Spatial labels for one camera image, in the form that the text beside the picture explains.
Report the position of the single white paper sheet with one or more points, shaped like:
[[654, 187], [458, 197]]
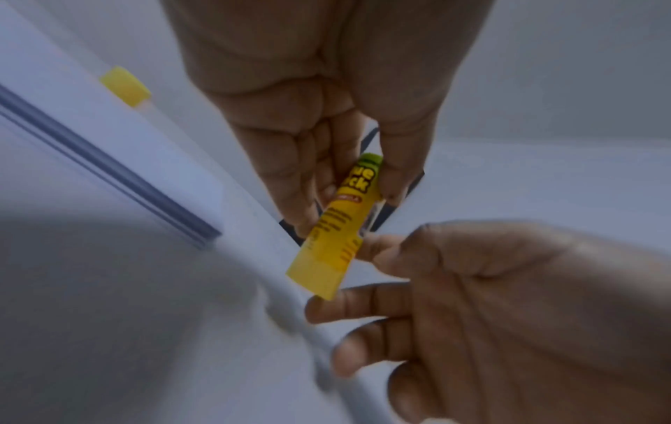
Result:
[[105, 157]]

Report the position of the yellow glue stick cap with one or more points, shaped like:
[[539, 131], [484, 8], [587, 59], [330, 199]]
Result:
[[126, 86]]

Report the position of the person's left hand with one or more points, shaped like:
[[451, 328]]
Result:
[[315, 83]]

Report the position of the person's right hand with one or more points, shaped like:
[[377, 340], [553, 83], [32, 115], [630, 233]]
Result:
[[503, 323]]

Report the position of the black wardrobe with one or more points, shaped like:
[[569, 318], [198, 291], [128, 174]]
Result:
[[367, 199]]

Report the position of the yellow glue stick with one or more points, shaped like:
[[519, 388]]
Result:
[[338, 228]]

